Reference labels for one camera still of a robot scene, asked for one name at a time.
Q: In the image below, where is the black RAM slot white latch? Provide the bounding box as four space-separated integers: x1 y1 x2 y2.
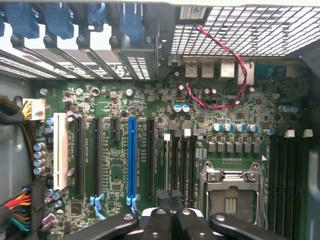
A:
163 133 172 193
299 129 314 238
277 129 296 236
181 129 192 201

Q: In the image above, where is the black RAM slot dark latch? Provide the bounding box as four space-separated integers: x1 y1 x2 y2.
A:
189 129 200 201
287 137 300 237
267 136 279 235
171 130 182 192

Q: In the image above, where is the metal CPU socket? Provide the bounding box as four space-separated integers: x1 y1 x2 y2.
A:
200 160 266 227

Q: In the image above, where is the long black expansion slot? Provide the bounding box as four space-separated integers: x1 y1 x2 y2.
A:
91 117 103 199
145 118 156 199
74 116 85 198

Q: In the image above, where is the blue expansion slot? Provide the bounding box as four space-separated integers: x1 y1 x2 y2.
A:
126 117 139 202

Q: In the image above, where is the CPU socket locking lever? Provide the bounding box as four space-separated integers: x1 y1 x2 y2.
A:
257 164 266 226

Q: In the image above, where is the short black expansion slot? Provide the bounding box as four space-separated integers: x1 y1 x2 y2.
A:
109 118 120 141

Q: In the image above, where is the black main power connector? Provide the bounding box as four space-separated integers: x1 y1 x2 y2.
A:
28 179 47 235

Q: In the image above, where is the white PCI expansion slot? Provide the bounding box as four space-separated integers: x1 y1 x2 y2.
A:
52 112 69 191

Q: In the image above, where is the green motherboard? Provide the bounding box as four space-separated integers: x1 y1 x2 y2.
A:
33 74 320 240

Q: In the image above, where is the silver USB port block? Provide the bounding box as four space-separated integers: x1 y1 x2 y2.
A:
184 60 200 79
200 60 216 79

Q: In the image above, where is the perforated metal slot cover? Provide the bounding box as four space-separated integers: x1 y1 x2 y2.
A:
109 35 158 81
9 34 78 80
42 34 102 80
76 34 133 81

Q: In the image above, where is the silver network port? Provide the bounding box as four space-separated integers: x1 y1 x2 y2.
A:
219 60 238 81

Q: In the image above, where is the silver rear port block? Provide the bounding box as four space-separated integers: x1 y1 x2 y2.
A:
236 60 256 86

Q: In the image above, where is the white power connector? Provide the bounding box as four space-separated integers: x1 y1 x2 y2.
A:
21 97 47 123

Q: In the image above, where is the blue rear port connector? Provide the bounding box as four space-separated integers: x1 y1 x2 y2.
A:
255 63 286 80

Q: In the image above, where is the grey metal PC case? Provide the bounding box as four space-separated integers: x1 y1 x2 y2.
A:
0 0 320 240

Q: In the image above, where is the blue slot retention clip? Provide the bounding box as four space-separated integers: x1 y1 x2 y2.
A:
4 1 40 40
42 1 75 40
119 2 146 49
86 1 108 29

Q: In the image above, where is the white barcode label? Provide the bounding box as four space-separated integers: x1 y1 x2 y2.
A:
179 6 208 20

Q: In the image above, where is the coloured power wire bundle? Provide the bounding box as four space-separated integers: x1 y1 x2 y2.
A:
0 187 33 233

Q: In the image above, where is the red black twisted wire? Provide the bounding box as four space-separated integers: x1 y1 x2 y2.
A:
185 23 251 110

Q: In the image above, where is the black sleeved cable bundle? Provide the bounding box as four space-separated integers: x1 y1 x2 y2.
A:
0 96 36 176

